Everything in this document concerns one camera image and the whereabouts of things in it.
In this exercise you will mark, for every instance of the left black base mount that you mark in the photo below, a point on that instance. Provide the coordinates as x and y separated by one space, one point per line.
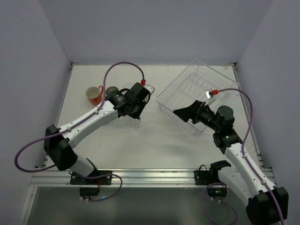
99 177

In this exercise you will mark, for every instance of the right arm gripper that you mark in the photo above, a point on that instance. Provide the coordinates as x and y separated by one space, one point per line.
195 113

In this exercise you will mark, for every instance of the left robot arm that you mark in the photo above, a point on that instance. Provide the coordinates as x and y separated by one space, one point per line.
61 141

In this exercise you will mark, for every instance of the controller box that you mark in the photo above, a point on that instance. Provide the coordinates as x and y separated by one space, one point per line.
219 193
88 192

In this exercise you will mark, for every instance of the steel tumbler with cork band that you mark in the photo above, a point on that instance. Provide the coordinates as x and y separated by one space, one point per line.
111 90

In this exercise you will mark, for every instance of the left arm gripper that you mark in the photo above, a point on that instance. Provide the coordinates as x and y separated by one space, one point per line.
141 103

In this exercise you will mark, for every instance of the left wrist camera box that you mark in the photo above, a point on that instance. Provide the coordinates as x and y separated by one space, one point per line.
150 88

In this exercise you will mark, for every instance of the white wire dish rack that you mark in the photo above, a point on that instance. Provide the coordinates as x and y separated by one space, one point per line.
191 85

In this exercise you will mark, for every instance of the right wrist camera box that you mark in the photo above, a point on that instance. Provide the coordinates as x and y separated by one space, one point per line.
210 97

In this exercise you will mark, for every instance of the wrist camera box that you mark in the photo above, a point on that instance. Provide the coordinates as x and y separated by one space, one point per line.
210 97
150 88

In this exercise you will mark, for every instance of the orange mug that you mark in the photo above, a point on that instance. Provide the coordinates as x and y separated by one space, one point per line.
94 95

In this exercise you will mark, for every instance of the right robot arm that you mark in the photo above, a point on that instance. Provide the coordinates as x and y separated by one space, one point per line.
265 203

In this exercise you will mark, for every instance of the clear ribbed glass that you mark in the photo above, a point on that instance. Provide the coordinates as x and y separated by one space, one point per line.
122 122

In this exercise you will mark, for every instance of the clear faceted glass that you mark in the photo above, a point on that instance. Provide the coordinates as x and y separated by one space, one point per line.
128 86

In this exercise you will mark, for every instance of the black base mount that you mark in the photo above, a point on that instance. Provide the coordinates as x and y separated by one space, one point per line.
99 177
207 176

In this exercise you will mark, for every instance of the left controller box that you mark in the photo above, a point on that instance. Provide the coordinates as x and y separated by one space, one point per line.
88 192

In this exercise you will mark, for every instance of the aluminium mounting rail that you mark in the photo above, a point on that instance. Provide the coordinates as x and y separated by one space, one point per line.
132 178

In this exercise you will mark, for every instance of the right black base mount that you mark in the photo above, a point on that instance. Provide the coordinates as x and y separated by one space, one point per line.
207 176

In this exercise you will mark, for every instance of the right controller box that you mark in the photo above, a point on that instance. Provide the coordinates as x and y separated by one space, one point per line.
219 193

